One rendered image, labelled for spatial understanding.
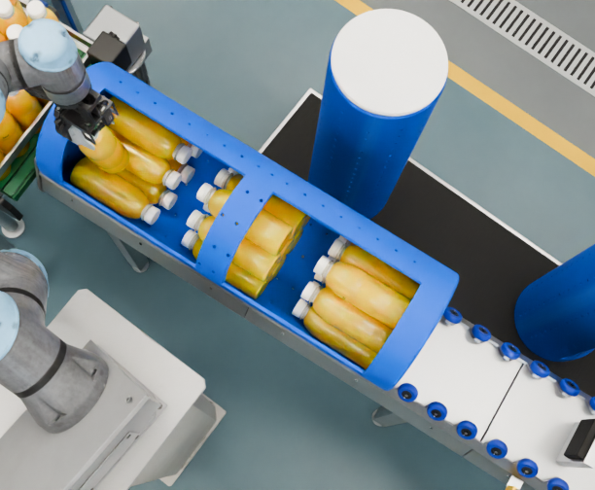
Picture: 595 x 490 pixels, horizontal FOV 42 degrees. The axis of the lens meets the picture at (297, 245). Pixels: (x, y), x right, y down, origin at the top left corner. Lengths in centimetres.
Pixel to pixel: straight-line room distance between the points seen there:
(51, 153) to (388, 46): 81
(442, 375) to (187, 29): 182
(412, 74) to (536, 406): 81
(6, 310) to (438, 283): 79
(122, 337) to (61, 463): 33
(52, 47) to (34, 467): 68
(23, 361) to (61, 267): 153
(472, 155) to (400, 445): 109
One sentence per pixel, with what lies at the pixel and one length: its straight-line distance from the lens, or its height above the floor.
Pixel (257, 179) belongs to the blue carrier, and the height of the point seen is 122.
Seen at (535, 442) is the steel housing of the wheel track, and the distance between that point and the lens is 186.
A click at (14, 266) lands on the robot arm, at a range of 144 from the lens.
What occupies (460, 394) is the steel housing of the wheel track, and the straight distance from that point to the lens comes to 182.
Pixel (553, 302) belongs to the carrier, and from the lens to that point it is 236.
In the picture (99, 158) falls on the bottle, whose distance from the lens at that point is 161.
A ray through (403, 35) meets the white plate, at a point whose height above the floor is 104.
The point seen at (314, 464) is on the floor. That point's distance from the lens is 269.
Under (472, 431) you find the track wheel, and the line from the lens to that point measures 177.
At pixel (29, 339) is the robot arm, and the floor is 142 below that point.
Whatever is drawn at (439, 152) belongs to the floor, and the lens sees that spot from 296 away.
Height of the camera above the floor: 268
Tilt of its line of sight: 75 degrees down
